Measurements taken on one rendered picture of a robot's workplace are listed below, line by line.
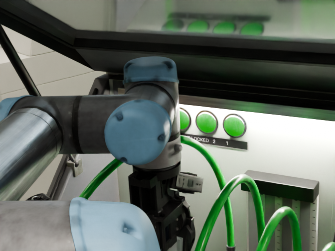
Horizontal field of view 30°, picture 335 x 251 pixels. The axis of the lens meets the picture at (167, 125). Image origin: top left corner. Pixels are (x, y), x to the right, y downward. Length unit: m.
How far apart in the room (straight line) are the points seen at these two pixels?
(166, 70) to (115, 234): 0.49
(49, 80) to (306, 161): 2.82
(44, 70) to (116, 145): 3.12
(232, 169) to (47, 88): 2.70
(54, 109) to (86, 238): 0.41
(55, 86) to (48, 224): 3.53
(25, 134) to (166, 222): 0.30
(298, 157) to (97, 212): 0.85
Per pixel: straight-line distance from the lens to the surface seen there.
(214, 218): 0.92
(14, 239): 0.39
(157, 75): 0.84
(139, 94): 0.78
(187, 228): 0.95
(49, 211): 0.40
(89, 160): 1.32
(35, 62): 3.81
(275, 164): 1.23
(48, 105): 0.78
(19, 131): 0.68
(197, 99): 1.22
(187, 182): 0.96
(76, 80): 3.98
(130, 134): 0.74
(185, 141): 1.07
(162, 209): 0.92
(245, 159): 1.25
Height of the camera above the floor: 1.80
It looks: 20 degrees down
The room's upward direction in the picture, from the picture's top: 3 degrees counter-clockwise
